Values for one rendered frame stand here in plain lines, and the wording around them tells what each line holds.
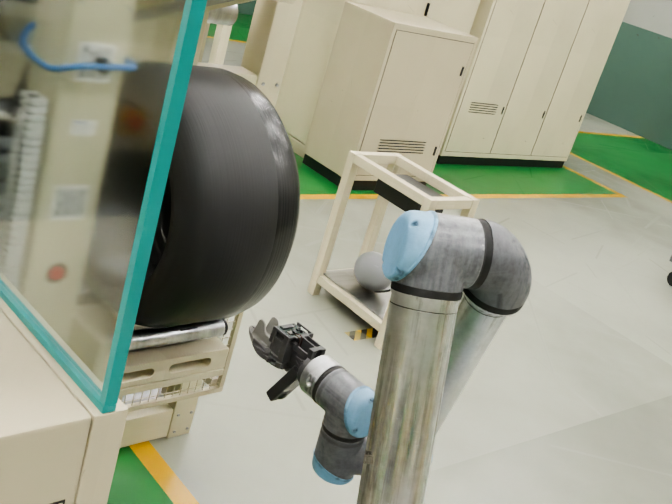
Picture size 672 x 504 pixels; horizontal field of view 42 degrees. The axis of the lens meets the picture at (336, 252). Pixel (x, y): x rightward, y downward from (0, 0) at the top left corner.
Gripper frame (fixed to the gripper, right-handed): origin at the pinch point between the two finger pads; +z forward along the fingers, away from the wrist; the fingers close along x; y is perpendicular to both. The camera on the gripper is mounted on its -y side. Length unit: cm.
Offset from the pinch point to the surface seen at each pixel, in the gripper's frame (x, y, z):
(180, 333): 5.5, -9.7, 17.5
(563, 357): -302, -100, 66
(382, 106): -350, -33, 286
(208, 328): -2.6, -9.5, 17.5
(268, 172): 0.5, 34.6, 8.1
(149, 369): 12.4, -17.8, 16.8
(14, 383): 75, 26, -37
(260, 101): -4, 46, 21
